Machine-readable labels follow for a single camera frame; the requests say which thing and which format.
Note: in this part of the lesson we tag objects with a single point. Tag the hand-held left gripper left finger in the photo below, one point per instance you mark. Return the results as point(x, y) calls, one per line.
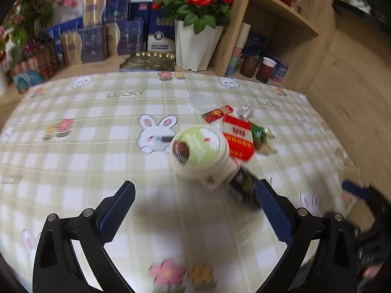
point(117, 212)

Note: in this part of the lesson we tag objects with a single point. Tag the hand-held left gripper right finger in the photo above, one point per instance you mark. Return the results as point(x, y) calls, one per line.
point(275, 212)

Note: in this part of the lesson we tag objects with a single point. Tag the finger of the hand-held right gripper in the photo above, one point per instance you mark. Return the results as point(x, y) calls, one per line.
point(354, 189)

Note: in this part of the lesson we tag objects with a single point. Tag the dark snack packet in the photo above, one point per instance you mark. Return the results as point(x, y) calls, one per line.
point(244, 187)

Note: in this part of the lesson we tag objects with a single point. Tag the green foil wrapper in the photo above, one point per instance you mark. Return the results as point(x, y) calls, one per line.
point(261, 135)

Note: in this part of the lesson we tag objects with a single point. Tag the red white cigarette box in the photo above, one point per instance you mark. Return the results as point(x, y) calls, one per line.
point(239, 140)

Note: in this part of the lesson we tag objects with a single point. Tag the green white paper tub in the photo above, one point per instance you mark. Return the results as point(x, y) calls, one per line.
point(198, 155)

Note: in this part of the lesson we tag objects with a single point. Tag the clear plastic wrap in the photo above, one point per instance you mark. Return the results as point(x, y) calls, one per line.
point(246, 111)

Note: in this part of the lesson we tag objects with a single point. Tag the small red pack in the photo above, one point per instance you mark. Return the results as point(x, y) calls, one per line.
point(218, 114)

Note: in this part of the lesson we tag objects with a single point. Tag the clear plastic lid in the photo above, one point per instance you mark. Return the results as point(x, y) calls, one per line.
point(202, 101)

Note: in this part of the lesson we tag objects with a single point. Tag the checked rabbit print tablecloth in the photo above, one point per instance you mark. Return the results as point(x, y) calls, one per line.
point(91, 158)

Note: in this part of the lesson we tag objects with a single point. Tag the small blue carton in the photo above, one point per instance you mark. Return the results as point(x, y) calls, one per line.
point(279, 71)

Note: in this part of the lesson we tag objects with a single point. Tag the red white-rim paper cup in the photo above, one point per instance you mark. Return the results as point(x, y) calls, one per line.
point(265, 71)

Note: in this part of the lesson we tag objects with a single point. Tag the brown translucent cup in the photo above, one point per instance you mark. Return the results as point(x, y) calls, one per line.
point(249, 66)

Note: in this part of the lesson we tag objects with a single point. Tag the ornate green gold tray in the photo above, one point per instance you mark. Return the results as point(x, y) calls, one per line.
point(146, 62)

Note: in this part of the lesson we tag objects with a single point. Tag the stack of pastel cups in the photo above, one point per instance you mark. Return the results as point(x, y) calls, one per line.
point(238, 48)

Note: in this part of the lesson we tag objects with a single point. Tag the gold blue gift box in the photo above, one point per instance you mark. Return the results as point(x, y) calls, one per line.
point(84, 45)
point(107, 6)
point(125, 38)

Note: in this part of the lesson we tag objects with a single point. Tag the dark blue picture box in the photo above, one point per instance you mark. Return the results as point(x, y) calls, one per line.
point(256, 42)

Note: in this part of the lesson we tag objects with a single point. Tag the black glossy shelf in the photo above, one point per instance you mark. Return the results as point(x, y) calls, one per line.
point(366, 18)

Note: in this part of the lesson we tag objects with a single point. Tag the blue white round-logo box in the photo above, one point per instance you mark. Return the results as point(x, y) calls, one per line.
point(160, 36)

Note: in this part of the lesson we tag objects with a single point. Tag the white faceted flower pot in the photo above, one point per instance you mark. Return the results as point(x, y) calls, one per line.
point(197, 47)

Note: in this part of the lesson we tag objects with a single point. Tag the long blue tissue box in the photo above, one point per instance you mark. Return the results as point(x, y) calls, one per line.
point(64, 29)

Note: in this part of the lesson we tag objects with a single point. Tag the glass perfume bottle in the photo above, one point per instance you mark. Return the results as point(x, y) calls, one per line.
point(297, 4)

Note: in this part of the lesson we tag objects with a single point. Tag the dark blue red-label box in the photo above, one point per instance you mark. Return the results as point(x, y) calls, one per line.
point(140, 11)

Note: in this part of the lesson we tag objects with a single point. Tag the pink blossom flower arrangement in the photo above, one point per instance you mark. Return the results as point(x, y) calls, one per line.
point(27, 12)

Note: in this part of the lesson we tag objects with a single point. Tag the red rose plant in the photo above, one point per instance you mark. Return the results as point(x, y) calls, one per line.
point(195, 0)

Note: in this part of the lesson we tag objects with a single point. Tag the wooden wall shelf unit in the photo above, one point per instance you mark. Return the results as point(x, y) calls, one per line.
point(305, 27)

